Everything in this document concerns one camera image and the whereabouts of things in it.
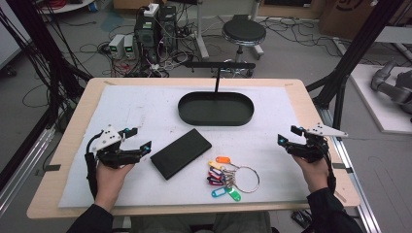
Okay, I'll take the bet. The grey bench power supply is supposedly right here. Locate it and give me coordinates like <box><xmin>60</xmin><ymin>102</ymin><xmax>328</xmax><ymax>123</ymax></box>
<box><xmin>123</xmin><ymin>34</ymin><xmax>137</xmax><ymax>60</ymax></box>
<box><xmin>108</xmin><ymin>33</ymin><xmax>126</xmax><ymax>60</ymax></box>

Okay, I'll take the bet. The white table mat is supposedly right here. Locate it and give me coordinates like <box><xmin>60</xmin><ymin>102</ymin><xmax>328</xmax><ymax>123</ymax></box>
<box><xmin>57</xmin><ymin>84</ymin><xmax>311</xmax><ymax>209</ymax></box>

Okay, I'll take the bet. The key ring with coloured tags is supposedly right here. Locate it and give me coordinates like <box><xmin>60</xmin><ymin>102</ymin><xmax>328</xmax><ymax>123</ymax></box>
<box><xmin>206</xmin><ymin>155</ymin><xmax>261</xmax><ymax>203</ymax></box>

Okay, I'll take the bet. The black computer tower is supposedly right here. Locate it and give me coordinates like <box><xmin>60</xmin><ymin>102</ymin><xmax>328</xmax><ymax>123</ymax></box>
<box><xmin>133</xmin><ymin>13</ymin><xmax>160</xmax><ymax>65</ymax></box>
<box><xmin>158</xmin><ymin>4</ymin><xmax>179</xmax><ymax>54</ymax></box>

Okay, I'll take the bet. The black metal frame post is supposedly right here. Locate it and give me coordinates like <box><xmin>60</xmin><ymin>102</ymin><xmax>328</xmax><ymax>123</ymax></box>
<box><xmin>305</xmin><ymin>0</ymin><xmax>407</xmax><ymax>141</ymax></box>
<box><xmin>4</xmin><ymin>0</ymin><xmax>93</xmax><ymax>130</ymax></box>

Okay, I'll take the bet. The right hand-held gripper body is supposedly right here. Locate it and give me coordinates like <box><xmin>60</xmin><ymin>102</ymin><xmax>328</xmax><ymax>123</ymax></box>
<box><xmin>291</xmin><ymin>121</ymin><xmax>350</xmax><ymax>164</ymax></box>

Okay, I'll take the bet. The cardboard box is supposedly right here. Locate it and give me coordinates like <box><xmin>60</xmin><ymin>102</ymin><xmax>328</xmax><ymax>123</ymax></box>
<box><xmin>318</xmin><ymin>0</ymin><xmax>412</xmax><ymax>41</ymax></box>

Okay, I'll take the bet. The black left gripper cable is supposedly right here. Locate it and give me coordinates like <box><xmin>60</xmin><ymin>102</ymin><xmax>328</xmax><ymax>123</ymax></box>
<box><xmin>85</xmin><ymin>131</ymin><xmax>102</xmax><ymax>200</ymax></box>

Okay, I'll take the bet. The white power adaptor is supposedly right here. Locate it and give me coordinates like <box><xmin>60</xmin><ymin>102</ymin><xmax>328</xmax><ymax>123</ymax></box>
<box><xmin>143</xmin><ymin>3</ymin><xmax>160</xmax><ymax>18</ymax></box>

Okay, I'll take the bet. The aluminium rail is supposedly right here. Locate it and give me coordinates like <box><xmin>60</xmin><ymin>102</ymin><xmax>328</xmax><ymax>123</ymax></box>
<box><xmin>0</xmin><ymin>125</ymin><xmax>56</xmax><ymax>216</ymax></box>
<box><xmin>317</xmin><ymin>106</ymin><xmax>384</xmax><ymax>233</ymax></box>

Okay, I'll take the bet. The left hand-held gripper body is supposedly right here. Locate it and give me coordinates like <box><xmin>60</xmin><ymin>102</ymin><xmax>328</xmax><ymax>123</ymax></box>
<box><xmin>91</xmin><ymin>124</ymin><xmax>144</xmax><ymax>170</ymax></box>

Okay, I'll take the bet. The white metal stand leg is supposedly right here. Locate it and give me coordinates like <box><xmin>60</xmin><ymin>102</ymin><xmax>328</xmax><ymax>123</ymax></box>
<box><xmin>193</xmin><ymin>0</ymin><xmax>211</xmax><ymax>61</ymax></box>

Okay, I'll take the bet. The black oval tray with hanger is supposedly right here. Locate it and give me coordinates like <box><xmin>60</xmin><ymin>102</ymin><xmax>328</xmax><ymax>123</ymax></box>
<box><xmin>177</xmin><ymin>61</ymin><xmax>257</xmax><ymax>127</ymax></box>

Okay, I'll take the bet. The black round stool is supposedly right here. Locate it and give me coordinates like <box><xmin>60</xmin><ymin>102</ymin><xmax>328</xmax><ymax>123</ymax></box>
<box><xmin>221</xmin><ymin>14</ymin><xmax>267</xmax><ymax>79</ymax></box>

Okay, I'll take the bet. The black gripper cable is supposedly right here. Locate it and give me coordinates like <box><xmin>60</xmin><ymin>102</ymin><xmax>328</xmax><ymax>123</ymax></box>
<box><xmin>85</xmin><ymin>131</ymin><xmax>102</xmax><ymax>200</ymax></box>
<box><xmin>321</xmin><ymin>139</ymin><xmax>338</xmax><ymax>195</ymax></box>

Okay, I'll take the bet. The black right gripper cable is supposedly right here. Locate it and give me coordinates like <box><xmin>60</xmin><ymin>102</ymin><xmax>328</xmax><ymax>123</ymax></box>
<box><xmin>321</xmin><ymin>139</ymin><xmax>338</xmax><ymax>195</ymax></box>

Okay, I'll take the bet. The person's left hand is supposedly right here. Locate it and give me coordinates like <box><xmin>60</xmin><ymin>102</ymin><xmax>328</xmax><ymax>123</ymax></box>
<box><xmin>94</xmin><ymin>160</ymin><xmax>136</xmax><ymax>213</ymax></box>

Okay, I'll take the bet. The person's right hand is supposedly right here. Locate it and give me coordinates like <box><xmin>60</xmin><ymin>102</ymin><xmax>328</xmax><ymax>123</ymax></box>
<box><xmin>291</xmin><ymin>152</ymin><xmax>330</xmax><ymax>194</ymax></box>

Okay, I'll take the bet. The white floor board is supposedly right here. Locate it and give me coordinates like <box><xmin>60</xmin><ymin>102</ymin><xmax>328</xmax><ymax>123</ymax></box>
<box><xmin>349</xmin><ymin>63</ymin><xmax>412</xmax><ymax>136</ymax></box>

